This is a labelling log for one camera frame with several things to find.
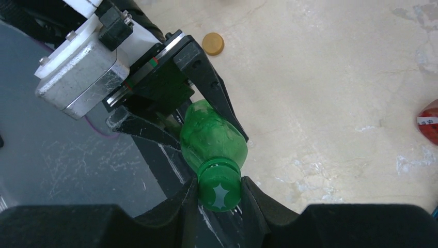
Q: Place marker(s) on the orange bottle cap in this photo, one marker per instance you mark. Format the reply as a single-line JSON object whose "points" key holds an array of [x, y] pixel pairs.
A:
{"points": [[213, 44]]}

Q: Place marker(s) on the green plastic bottle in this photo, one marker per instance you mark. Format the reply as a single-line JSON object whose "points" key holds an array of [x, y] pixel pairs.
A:
{"points": [[206, 135]]}

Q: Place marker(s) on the green bottle cap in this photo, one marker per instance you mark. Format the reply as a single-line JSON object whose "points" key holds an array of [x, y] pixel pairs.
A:
{"points": [[219, 184]]}

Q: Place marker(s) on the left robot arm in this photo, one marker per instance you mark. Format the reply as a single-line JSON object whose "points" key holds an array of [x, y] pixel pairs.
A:
{"points": [[48, 22]]}

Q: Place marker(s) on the tea bottle with yellow-red label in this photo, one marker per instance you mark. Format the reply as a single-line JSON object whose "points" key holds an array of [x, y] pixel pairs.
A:
{"points": [[427, 122]]}

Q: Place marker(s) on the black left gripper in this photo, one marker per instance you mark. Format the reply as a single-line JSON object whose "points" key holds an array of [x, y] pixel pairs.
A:
{"points": [[159, 83]]}

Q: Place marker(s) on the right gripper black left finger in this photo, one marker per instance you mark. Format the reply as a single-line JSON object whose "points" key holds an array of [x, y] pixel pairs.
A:
{"points": [[68, 226]]}

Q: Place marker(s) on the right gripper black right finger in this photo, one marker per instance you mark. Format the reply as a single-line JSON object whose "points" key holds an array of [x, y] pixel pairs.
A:
{"points": [[267, 223]]}

